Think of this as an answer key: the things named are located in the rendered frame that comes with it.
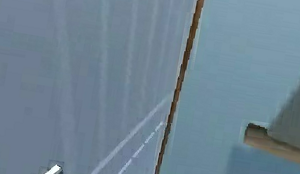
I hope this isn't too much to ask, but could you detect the grey room door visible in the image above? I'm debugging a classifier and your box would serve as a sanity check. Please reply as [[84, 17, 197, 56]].
[[0, 0, 207, 174]]

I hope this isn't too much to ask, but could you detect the brown wooden shelf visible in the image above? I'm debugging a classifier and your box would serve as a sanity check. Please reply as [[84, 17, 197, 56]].
[[239, 121, 300, 172]]

